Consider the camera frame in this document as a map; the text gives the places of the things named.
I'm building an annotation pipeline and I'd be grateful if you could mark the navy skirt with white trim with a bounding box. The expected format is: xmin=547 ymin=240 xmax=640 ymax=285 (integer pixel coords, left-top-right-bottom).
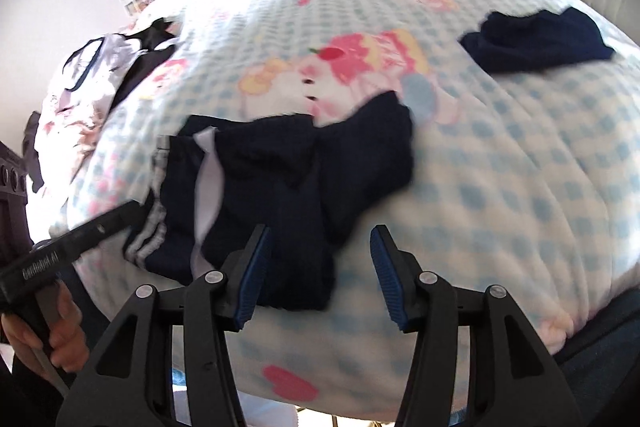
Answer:
xmin=122 ymin=91 xmax=417 ymax=313

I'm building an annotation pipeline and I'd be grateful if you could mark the person's left hand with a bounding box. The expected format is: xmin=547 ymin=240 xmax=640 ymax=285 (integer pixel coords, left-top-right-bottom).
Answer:
xmin=0 ymin=287 xmax=91 ymax=382

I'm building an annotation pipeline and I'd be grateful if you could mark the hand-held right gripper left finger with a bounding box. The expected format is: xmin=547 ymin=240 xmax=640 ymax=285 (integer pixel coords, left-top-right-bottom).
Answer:
xmin=55 ymin=224 xmax=274 ymax=427

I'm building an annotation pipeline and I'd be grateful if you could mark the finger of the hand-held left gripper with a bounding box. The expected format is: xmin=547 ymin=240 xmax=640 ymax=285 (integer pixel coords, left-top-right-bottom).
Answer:
xmin=75 ymin=199 xmax=146 ymax=254

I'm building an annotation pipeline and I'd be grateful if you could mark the white and pink garment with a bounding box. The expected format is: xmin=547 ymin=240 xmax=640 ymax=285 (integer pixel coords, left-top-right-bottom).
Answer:
xmin=42 ymin=82 xmax=116 ymax=158

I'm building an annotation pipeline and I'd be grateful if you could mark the black garment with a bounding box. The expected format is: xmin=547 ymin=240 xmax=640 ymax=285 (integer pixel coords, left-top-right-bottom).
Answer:
xmin=107 ymin=18 xmax=179 ymax=108

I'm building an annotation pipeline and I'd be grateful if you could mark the person's leg in jeans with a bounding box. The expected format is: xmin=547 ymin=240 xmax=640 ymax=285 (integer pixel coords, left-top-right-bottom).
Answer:
xmin=550 ymin=287 xmax=640 ymax=427

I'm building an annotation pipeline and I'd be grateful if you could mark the folded navy garment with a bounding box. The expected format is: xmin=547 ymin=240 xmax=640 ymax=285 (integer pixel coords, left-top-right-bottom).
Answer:
xmin=459 ymin=7 xmax=617 ymax=76

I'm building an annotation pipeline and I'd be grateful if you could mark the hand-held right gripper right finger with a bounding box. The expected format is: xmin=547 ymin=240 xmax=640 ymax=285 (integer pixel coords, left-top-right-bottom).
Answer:
xmin=370 ymin=224 xmax=587 ymax=427

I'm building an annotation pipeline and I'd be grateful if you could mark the blue checked cartoon blanket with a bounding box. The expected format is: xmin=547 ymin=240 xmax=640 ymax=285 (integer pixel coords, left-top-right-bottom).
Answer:
xmin=37 ymin=0 xmax=640 ymax=413

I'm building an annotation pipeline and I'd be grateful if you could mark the dark cloth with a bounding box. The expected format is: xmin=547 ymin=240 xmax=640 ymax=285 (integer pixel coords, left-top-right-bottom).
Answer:
xmin=22 ymin=111 xmax=49 ymax=194

